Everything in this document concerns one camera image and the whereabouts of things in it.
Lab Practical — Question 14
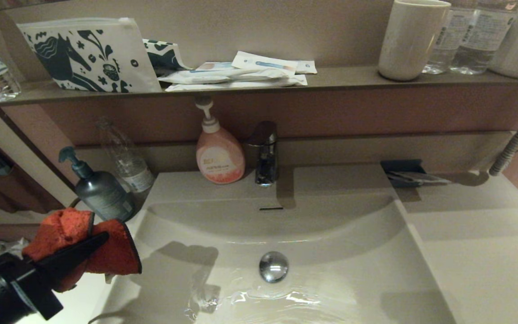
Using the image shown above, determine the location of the large horse print pouch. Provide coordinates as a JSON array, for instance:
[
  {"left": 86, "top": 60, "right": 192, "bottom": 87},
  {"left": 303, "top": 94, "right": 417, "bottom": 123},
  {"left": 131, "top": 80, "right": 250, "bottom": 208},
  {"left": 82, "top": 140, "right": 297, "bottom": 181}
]
[{"left": 17, "top": 17, "right": 162, "bottom": 93}]

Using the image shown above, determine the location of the clear plastic water bottle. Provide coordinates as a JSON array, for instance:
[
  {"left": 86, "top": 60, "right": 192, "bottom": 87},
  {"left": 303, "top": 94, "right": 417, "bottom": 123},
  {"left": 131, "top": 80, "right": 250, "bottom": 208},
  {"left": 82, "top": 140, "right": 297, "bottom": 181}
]
[
  {"left": 449, "top": 0, "right": 518, "bottom": 75},
  {"left": 422, "top": 0, "right": 466, "bottom": 75}
]

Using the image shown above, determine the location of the chrome lever faucet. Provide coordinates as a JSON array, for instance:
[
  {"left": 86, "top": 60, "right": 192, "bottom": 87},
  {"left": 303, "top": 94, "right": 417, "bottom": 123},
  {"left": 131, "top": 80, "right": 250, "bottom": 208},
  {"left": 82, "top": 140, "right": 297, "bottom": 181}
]
[{"left": 246, "top": 121, "right": 280, "bottom": 187}]

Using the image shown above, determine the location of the clear bottle white label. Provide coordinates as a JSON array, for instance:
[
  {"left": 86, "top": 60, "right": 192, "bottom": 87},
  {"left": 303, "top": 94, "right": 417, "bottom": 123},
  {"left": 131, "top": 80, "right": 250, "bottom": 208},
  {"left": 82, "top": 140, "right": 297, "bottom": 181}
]
[{"left": 96, "top": 116, "right": 155, "bottom": 195}]

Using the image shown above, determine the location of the small horse print pouch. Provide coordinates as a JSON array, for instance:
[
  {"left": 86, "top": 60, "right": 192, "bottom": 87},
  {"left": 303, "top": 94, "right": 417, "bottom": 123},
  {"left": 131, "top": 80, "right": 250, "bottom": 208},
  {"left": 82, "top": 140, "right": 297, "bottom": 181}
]
[{"left": 143, "top": 39, "right": 192, "bottom": 71}]

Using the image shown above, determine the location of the pink soap pump bottle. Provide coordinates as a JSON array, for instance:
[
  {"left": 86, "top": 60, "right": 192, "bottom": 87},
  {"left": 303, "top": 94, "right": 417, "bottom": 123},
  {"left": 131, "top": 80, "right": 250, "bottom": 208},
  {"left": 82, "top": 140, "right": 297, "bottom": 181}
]
[{"left": 195, "top": 96, "right": 246, "bottom": 185}]

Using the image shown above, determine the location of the grey corrugated hose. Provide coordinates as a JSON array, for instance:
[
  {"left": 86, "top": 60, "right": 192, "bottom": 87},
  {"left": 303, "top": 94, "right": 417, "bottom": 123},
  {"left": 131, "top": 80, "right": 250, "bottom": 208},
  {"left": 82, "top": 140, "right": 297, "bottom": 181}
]
[{"left": 489, "top": 97, "right": 518, "bottom": 176}]

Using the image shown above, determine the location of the long white sachet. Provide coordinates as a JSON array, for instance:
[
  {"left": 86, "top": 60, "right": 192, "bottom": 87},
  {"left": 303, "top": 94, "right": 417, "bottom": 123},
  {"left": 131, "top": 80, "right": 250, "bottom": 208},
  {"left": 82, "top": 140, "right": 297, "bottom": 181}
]
[{"left": 158, "top": 69, "right": 289, "bottom": 85}]

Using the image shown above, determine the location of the dark soap tray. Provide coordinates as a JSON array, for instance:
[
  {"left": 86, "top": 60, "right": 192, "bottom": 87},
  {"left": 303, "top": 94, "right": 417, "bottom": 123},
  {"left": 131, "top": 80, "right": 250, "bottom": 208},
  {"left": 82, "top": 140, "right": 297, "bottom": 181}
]
[{"left": 380, "top": 159, "right": 426, "bottom": 188}]

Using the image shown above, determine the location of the chrome sink drain stopper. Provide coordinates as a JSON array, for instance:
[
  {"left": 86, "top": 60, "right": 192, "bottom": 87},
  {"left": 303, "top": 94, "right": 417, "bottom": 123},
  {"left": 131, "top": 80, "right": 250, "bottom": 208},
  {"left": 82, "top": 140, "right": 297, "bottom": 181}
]
[{"left": 259, "top": 251, "right": 289, "bottom": 283}]

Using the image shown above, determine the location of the flat white sachet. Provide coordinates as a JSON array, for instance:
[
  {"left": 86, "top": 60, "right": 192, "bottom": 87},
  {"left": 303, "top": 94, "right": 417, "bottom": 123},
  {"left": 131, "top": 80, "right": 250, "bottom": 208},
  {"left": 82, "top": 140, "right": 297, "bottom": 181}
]
[{"left": 165, "top": 75, "right": 308, "bottom": 92}]

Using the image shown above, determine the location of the dark green pump bottle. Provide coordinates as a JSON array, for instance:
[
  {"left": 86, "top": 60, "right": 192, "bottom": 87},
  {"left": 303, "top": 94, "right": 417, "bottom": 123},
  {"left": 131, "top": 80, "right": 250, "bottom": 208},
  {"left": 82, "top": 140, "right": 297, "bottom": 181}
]
[{"left": 58, "top": 146, "right": 137, "bottom": 223}]

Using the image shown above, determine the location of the silver foil sachet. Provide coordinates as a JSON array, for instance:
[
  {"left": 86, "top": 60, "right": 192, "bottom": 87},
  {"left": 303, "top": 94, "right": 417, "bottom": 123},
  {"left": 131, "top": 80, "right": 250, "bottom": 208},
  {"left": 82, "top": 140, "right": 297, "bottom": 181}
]
[{"left": 387, "top": 171, "right": 453, "bottom": 184}]

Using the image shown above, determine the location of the brown wall shelf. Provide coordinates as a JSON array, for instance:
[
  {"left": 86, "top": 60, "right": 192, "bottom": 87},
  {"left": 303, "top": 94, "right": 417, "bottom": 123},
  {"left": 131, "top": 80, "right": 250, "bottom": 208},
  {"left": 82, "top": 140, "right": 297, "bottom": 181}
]
[{"left": 0, "top": 65, "right": 518, "bottom": 110}]

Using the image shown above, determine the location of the pale sachet orange print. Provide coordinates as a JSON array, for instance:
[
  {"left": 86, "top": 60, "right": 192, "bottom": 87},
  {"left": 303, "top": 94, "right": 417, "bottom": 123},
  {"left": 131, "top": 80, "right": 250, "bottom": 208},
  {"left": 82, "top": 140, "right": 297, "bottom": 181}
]
[{"left": 195, "top": 62, "right": 237, "bottom": 72}]

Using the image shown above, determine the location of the white sachet blue print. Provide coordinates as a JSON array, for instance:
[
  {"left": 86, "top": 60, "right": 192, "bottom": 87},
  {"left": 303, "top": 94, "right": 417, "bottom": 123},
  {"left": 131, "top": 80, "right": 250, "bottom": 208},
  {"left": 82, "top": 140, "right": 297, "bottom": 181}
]
[{"left": 232, "top": 51, "right": 299, "bottom": 76}]

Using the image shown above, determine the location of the white sink basin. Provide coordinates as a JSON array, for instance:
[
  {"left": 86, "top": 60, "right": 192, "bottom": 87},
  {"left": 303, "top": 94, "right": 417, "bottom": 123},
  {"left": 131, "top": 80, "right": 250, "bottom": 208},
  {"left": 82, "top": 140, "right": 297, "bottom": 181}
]
[{"left": 90, "top": 193, "right": 457, "bottom": 324}]

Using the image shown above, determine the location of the tall white cup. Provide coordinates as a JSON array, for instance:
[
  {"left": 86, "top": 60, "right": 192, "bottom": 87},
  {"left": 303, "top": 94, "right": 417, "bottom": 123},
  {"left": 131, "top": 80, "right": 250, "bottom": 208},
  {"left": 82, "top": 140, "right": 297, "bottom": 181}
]
[{"left": 378, "top": 0, "right": 451, "bottom": 82}]

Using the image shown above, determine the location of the red microfibre cleaning cloth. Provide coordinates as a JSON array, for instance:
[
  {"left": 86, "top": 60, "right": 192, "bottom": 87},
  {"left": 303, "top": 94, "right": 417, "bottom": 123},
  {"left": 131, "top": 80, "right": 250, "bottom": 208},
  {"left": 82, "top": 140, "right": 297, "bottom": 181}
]
[{"left": 22, "top": 207, "right": 143, "bottom": 293}]

